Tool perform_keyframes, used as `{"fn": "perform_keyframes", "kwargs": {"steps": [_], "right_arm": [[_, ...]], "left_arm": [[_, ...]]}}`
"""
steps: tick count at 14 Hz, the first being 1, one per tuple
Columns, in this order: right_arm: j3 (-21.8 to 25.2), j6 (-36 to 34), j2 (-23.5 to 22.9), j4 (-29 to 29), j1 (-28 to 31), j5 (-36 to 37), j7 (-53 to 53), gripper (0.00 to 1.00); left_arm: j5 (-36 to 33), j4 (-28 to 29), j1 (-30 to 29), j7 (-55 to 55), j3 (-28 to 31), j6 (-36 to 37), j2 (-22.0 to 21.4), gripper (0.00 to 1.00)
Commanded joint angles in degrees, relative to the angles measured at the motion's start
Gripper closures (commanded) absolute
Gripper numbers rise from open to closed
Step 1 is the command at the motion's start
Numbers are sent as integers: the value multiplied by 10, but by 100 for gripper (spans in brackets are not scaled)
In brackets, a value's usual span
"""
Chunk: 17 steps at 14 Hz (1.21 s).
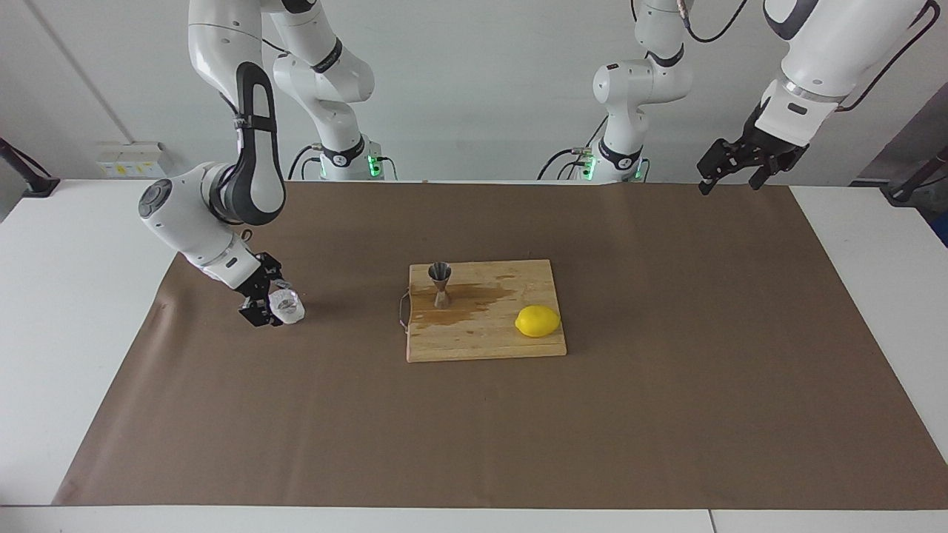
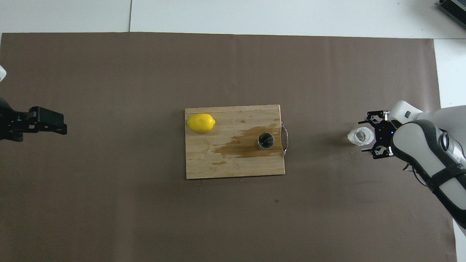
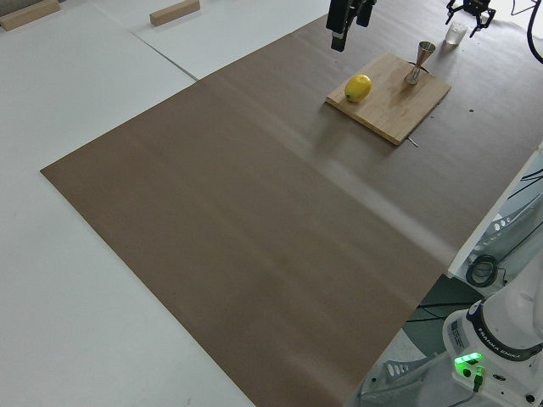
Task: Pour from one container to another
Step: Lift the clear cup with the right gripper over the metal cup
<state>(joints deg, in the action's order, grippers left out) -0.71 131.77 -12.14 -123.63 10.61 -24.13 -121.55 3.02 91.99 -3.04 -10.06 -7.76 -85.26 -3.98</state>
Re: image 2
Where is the black ribbed metal device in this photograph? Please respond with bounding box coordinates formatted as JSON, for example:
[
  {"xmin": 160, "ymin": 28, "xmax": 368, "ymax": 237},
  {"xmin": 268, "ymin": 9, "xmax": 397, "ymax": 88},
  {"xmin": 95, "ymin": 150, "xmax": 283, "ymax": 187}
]
[{"xmin": 437, "ymin": 0, "xmax": 466, "ymax": 20}]

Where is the wooden cutting board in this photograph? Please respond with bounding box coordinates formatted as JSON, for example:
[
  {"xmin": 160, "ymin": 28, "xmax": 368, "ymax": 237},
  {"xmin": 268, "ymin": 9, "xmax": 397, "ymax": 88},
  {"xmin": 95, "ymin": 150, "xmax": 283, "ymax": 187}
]
[{"xmin": 185, "ymin": 104, "xmax": 290, "ymax": 180}]

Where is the brown paper table mat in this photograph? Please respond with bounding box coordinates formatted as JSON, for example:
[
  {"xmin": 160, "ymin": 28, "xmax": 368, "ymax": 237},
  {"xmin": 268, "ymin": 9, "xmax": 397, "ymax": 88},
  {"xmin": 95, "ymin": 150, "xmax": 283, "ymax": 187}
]
[{"xmin": 0, "ymin": 32, "xmax": 458, "ymax": 262}]

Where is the clear plastic cup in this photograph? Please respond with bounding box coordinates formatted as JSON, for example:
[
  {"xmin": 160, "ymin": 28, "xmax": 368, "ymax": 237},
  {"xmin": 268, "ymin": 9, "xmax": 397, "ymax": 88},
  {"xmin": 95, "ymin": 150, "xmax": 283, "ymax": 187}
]
[{"xmin": 347, "ymin": 127, "xmax": 375, "ymax": 147}]

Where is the steel double jigger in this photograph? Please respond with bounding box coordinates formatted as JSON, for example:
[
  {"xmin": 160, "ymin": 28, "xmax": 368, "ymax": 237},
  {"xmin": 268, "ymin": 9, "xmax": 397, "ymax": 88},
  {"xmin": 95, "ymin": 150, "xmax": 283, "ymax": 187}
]
[{"xmin": 257, "ymin": 132, "xmax": 275, "ymax": 150}]

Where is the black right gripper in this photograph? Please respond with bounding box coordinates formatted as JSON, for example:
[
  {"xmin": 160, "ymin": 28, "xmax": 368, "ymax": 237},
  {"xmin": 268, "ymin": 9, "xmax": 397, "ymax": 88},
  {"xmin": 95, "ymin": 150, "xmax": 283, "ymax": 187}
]
[{"xmin": 358, "ymin": 110, "xmax": 398, "ymax": 160}]

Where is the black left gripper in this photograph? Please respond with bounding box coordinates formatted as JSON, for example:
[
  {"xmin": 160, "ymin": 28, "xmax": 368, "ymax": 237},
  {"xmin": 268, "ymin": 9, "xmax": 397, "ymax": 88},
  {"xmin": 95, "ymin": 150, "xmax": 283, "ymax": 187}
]
[{"xmin": 0, "ymin": 96, "xmax": 68, "ymax": 142}]

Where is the yellow lemon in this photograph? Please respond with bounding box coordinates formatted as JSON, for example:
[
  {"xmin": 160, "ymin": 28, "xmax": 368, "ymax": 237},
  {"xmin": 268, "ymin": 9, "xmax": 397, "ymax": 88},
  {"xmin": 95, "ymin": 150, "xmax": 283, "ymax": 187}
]
[{"xmin": 186, "ymin": 113, "xmax": 216, "ymax": 133}]

